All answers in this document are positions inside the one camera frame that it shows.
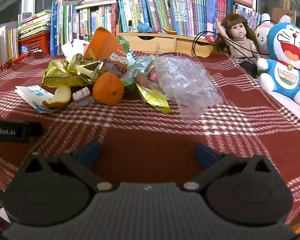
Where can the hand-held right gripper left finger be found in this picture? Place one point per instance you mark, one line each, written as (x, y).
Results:
(88, 153)

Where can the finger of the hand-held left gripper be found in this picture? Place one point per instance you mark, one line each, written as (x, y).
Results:
(36, 130)

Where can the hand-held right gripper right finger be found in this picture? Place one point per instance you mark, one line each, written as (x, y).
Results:
(205, 155)

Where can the gold foil wrapper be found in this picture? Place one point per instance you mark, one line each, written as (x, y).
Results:
(65, 76)

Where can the orange mandarin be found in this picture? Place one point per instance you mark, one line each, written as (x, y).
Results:
(107, 90)

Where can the row of pale books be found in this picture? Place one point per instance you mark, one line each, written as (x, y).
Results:
(2, 47)

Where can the stack of flat books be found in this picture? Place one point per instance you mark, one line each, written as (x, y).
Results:
(35, 25)

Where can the row of tall thin books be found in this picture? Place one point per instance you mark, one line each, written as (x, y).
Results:
(65, 25)

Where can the row of colourful upright books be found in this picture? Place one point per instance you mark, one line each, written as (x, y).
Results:
(190, 12)

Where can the row of thin picture books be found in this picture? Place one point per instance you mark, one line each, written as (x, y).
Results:
(247, 15)

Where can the blue white tissue packet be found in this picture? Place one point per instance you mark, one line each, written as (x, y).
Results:
(32, 95)

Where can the orange peel piece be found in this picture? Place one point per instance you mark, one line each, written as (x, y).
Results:
(61, 97)

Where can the small rolled paper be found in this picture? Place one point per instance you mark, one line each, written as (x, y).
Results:
(81, 93)

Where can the red plaid tablecloth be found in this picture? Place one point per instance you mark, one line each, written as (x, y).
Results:
(150, 135)

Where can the clear plastic bag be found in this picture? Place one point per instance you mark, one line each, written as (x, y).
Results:
(185, 85)

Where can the yellow green wrapper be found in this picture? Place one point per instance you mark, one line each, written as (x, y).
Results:
(155, 98)

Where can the blue round package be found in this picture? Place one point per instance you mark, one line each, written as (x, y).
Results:
(24, 50)

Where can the red plastic crate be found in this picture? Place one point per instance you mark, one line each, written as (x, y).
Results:
(37, 42)

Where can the white cardboard piece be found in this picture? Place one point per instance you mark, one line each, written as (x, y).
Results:
(75, 47)

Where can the silver green wrapper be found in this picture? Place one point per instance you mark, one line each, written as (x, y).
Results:
(142, 65)

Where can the orange paper carton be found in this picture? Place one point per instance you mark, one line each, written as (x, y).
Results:
(105, 47)

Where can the blue cat plush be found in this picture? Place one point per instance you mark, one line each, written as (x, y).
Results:
(282, 80)

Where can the brown haired doll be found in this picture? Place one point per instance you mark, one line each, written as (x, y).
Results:
(240, 45)

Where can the red flower clip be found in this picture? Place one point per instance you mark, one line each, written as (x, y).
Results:
(210, 38)

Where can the wooden drawer organizer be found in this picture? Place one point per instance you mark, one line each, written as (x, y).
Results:
(150, 42)

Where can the yellow boat trinket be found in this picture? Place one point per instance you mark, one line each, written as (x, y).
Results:
(170, 32)

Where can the small glass bottle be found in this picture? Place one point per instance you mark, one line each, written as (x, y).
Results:
(130, 27)

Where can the pink white bunny plush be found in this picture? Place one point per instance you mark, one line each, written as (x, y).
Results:
(262, 35)

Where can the blue yarn bundle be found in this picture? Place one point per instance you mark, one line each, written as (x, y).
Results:
(145, 27)

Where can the brown cardboard box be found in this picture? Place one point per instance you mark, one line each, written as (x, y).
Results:
(285, 16)

